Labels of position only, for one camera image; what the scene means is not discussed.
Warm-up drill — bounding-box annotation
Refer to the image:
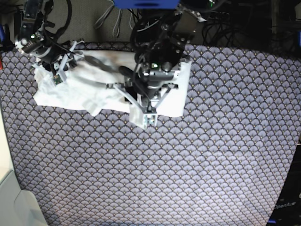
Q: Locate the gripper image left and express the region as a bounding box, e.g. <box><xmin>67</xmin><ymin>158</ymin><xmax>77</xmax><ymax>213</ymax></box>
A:
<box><xmin>18</xmin><ymin>40</ymin><xmax>84</xmax><ymax>86</ymax></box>

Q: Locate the black case OpenArm label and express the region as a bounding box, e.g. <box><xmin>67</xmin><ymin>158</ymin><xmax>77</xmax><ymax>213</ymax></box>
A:
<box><xmin>267</xmin><ymin>145</ymin><xmax>301</xmax><ymax>226</ymax></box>

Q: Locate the grey cable bundle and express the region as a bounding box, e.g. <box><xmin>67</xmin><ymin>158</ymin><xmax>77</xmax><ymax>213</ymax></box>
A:
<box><xmin>94</xmin><ymin>0</ymin><xmax>124</xmax><ymax>38</ymax></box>

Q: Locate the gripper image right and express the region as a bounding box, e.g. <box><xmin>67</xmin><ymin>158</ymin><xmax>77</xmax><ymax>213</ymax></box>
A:
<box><xmin>106</xmin><ymin>61</ymin><xmax>181</xmax><ymax>129</ymax></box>

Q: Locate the patterned purple table cloth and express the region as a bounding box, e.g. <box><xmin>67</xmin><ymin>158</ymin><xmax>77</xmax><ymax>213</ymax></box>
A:
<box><xmin>0</xmin><ymin>45</ymin><xmax>301</xmax><ymax>226</ymax></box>

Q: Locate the white T-shirt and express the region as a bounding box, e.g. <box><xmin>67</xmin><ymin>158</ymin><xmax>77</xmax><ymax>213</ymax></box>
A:
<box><xmin>33</xmin><ymin>60</ymin><xmax>192</xmax><ymax>117</ymax></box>

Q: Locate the blue box overhead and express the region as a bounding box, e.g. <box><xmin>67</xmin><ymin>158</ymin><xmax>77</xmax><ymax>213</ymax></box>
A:
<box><xmin>114</xmin><ymin>0</ymin><xmax>179</xmax><ymax>9</ymax></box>

